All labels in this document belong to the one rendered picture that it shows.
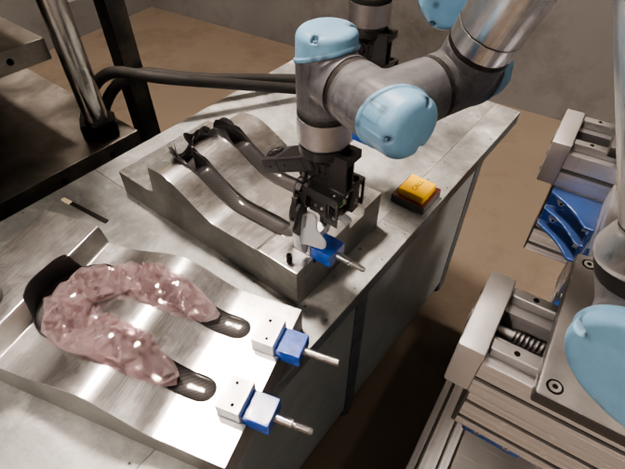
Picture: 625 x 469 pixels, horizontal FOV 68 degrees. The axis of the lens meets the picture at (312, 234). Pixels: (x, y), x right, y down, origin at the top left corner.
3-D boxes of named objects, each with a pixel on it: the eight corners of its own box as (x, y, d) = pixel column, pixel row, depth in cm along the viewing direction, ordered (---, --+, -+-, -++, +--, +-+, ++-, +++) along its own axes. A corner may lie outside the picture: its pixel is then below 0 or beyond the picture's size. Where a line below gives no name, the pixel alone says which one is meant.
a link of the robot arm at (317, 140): (284, 114, 60) (322, 90, 64) (285, 144, 63) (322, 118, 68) (330, 135, 57) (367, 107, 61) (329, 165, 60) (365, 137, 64)
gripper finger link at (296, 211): (293, 239, 72) (300, 190, 67) (285, 234, 72) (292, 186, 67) (311, 228, 75) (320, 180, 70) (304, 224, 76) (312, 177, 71)
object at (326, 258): (371, 272, 78) (374, 249, 75) (354, 290, 76) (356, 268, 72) (311, 238, 84) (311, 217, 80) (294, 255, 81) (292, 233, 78)
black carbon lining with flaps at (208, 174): (338, 204, 91) (339, 165, 84) (285, 251, 82) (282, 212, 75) (215, 140, 106) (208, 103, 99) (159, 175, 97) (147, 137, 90)
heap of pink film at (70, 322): (228, 302, 75) (220, 272, 70) (166, 401, 64) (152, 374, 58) (99, 260, 82) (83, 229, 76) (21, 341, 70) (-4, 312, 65)
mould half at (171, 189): (377, 225, 96) (384, 174, 87) (298, 306, 82) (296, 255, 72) (211, 140, 118) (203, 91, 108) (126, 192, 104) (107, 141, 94)
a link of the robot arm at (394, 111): (472, 77, 47) (400, 40, 54) (389, 110, 43) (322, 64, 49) (455, 141, 53) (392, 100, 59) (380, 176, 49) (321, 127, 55)
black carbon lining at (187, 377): (256, 323, 74) (252, 297, 69) (208, 409, 64) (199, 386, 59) (85, 264, 82) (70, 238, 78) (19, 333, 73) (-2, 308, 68)
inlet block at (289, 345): (343, 357, 72) (345, 339, 68) (332, 386, 69) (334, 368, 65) (267, 331, 75) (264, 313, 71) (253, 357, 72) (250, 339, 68)
